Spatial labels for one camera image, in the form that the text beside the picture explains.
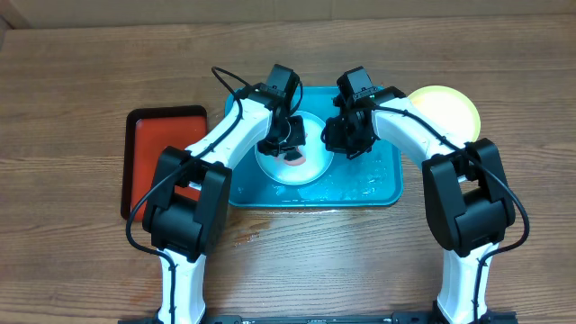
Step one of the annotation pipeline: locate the red black lacquer tray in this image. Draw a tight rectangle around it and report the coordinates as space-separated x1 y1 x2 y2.
121 105 208 219

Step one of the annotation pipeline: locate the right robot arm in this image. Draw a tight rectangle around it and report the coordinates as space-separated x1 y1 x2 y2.
321 67 518 323

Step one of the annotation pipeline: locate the yellow-green plate top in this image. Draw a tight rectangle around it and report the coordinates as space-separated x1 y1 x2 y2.
409 85 481 141

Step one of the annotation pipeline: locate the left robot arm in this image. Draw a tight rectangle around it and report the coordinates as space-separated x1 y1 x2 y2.
137 65 305 323

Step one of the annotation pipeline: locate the light blue plate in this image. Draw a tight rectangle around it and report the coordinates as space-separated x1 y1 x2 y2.
256 112 334 185

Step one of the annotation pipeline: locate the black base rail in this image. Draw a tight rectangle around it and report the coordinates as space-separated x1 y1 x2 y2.
118 310 518 324

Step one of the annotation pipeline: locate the dark green orange sponge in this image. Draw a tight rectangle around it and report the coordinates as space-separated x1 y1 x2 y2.
280 132 308 167

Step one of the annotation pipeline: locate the blue plastic tray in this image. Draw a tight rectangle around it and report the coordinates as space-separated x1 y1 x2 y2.
229 86 403 208

